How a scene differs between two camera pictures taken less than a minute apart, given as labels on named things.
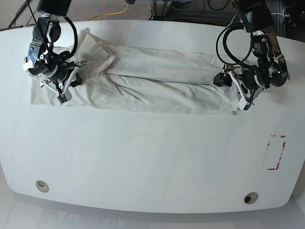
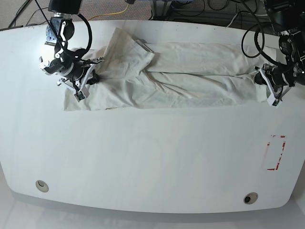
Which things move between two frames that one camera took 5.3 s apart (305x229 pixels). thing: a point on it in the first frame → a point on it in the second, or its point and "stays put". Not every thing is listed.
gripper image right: [270, 70] → [290, 73]
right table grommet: [250, 197] stays put
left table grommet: [42, 186] stays put
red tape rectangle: [273, 169] stays put
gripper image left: [44, 62] → [68, 66]
